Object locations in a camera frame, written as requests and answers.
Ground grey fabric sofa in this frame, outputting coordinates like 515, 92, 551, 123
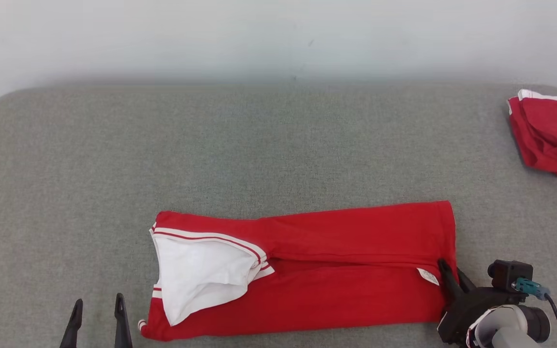
0, 83, 557, 348

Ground black cable with teal connector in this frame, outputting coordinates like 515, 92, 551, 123
512, 277, 557, 348

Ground red shorts with white stripe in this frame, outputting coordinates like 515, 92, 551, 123
507, 89, 557, 187

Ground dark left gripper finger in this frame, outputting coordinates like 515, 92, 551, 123
114, 293, 133, 348
59, 298, 84, 348

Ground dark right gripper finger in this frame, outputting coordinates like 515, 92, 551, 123
456, 268, 478, 295
437, 259, 465, 306

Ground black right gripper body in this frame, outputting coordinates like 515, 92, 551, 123
437, 287, 522, 345

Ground red shirt with white sleeve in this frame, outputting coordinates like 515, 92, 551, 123
137, 200, 458, 342

